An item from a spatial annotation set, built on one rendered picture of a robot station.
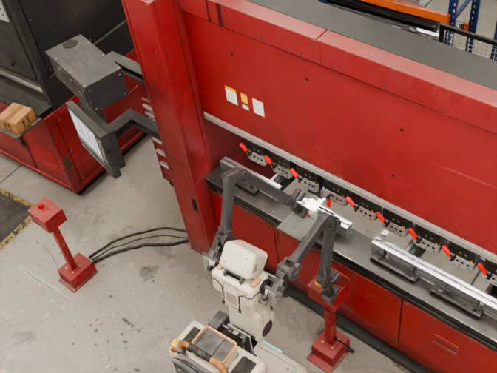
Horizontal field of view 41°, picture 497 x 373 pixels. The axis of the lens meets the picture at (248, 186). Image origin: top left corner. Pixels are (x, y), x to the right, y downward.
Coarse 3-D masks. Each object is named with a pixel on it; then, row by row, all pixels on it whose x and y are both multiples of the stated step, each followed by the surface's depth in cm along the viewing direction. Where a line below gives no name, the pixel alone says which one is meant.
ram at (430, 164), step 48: (192, 48) 395; (240, 48) 364; (240, 96) 393; (288, 96) 363; (336, 96) 337; (384, 96) 314; (288, 144) 391; (336, 144) 361; (384, 144) 335; (432, 144) 313; (480, 144) 293; (384, 192) 360; (432, 192) 334; (480, 192) 311; (480, 240) 332
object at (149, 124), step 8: (128, 112) 470; (136, 112) 470; (120, 120) 466; (128, 120) 465; (136, 120) 464; (144, 120) 463; (152, 120) 462; (112, 128) 461; (120, 128) 460; (128, 128) 469; (144, 128) 466; (152, 128) 456; (120, 136) 464; (152, 136) 460
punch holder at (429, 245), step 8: (416, 224) 358; (416, 232) 362; (424, 232) 358; (432, 232) 353; (424, 240) 361; (432, 240) 357; (440, 240) 353; (424, 248) 366; (432, 248) 361; (440, 248) 362
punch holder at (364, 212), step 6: (354, 198) 381; (360, 198) 377; (360, 204) 380; (366, 204) 377; (372, 204) 373; (360, 210) 384; (366, 210) 380; (378, 210) 380; (366, 216) 383; (372, 216) 379
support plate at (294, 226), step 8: (288, 216) 416; (296, 216) 416; (312, 216) 414; (280, 224) 412; (288, 224) 412; (296, 224) 411; (304, 224) 410; (312, 224) 410; (288, 232) 407; (296, 232) 407; (304, 232) 406
